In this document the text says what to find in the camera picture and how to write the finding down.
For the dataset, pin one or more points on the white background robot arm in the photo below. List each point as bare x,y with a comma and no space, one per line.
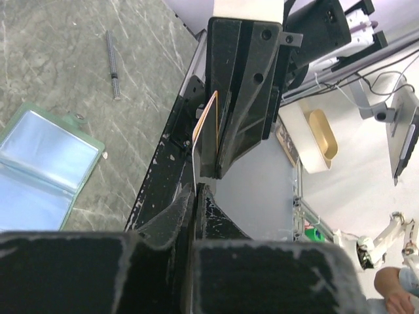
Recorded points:
365,253

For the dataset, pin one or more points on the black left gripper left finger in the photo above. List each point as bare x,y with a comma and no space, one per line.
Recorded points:
140,271

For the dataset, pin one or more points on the orange credit card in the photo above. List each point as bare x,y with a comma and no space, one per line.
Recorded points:
196,134

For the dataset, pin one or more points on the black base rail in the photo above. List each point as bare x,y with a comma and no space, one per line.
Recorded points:
170,166

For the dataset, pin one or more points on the grey monitor on arm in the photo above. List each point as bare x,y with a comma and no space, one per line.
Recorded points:
400,118

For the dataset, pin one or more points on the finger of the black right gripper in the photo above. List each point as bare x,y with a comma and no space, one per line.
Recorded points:
251,88
221,47

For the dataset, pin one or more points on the white bin with tan scoop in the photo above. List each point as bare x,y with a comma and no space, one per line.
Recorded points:
311,134

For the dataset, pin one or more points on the aluminium frame rail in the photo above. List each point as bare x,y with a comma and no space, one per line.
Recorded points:
304,217

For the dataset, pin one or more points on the small metal rod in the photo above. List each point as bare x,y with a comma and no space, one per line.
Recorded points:
112,64

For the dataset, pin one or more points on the person's hand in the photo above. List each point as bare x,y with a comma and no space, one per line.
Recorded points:
398,287

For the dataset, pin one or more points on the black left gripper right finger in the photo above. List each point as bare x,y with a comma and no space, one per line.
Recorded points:
233,273

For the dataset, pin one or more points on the green card holder book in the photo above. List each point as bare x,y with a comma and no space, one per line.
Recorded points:
45,162

